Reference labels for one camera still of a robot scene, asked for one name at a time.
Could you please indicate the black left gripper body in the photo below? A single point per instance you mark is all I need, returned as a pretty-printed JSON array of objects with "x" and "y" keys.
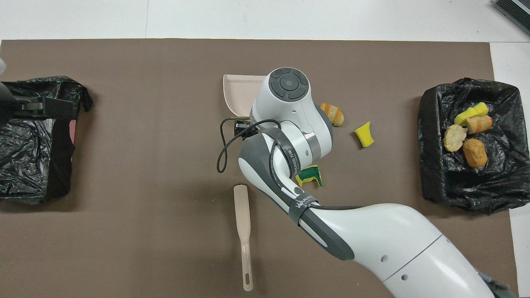
[{"x": 7, "y": 105}]

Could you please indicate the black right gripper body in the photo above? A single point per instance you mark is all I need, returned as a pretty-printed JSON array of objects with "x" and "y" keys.
[{"x": 242, "y": 126}]

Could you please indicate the beige plastic dustpan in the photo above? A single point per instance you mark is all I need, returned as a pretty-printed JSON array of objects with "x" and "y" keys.
[{"x": 242, "y": 93}]

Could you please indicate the yellow sponge piece green top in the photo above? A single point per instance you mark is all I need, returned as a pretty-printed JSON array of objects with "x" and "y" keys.
[{"x": 311, "y": 176}]

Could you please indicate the beige hand brush black bristles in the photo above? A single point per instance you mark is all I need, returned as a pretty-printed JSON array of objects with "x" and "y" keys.
[{"x": 242, "y": 215}]

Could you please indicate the large striped croissant piece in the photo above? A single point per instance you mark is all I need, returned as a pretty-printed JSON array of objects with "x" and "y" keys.
[{"x": 336, "y": 116}]

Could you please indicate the small curved yellow sponge piece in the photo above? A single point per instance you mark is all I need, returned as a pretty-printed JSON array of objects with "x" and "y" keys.
[{"x": 364, "y": 134}]

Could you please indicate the pale torn bread piece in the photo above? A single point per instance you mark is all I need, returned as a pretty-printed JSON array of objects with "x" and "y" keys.
[{"x": 454, "y": 138}]

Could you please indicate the wide yellow sponge piece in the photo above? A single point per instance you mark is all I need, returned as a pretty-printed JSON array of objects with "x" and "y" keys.
[{"x": 468, "y": 114}]

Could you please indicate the brown fried bread nugget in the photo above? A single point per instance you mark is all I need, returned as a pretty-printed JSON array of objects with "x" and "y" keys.
[{"x": 475, "y": 153}]

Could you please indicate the small striped croissant piece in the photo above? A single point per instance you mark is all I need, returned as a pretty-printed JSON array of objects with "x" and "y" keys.
[{"x": 480, "y": 123}]

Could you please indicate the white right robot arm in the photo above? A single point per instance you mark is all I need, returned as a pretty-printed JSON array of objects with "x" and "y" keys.
[{"x": 414, "y": 240}]

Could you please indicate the pink bin lined black bag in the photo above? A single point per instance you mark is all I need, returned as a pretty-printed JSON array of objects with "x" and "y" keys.
[{"x": 29, "y": 157}]

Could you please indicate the brown paper table mat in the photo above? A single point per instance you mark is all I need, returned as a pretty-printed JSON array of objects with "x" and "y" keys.
[{"x": 145, "y": 165}]

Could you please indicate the dark ribbed panel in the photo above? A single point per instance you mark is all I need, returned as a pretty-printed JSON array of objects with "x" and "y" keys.
[{"x": 515, "y": 12}]

